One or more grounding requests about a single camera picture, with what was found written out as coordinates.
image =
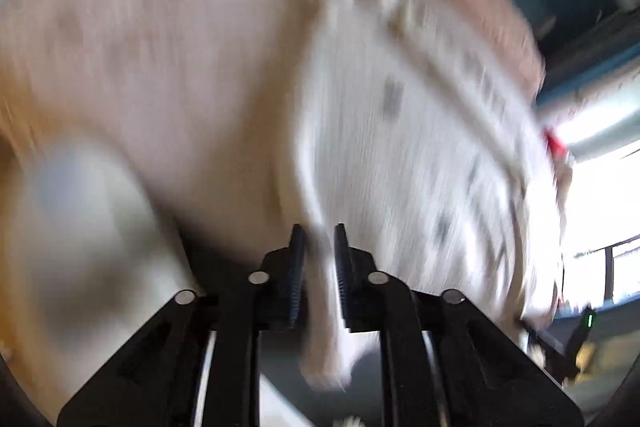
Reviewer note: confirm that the pink floral bedspread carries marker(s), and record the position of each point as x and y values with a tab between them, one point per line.
239	116

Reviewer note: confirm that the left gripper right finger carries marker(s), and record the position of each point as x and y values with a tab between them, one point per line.
444	363

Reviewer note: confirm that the cream knit sweater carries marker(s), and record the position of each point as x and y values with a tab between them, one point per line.
407	130

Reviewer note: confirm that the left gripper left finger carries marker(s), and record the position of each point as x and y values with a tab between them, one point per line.
196	361

